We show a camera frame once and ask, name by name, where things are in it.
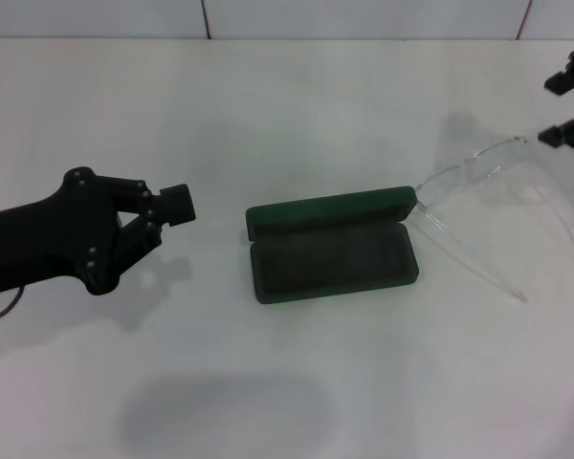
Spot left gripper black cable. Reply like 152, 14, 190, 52
0, 285, 28, 326

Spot green glasses case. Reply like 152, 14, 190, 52
245, 185, 421, 306

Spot clear white glasses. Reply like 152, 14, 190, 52
413, 135, 574, 304

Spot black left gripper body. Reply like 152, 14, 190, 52
0, 166, 123, 296

